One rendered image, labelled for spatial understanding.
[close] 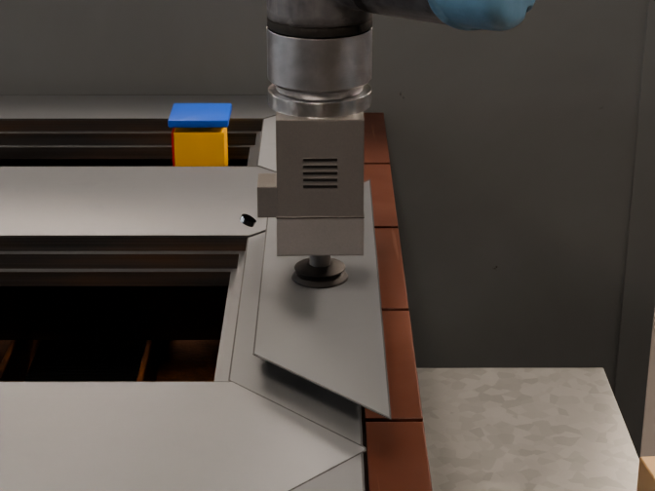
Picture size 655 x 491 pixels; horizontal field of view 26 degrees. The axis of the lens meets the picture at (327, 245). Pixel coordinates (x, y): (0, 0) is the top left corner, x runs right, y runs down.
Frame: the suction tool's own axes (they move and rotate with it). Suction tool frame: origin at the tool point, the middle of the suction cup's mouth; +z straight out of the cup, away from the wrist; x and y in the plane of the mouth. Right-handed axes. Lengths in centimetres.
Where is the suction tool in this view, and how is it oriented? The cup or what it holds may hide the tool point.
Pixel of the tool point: (320, 291)
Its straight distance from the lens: 108.6
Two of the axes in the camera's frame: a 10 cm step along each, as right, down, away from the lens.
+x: 10.0, 0.0, 0.1
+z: 0.0, 9.2, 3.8
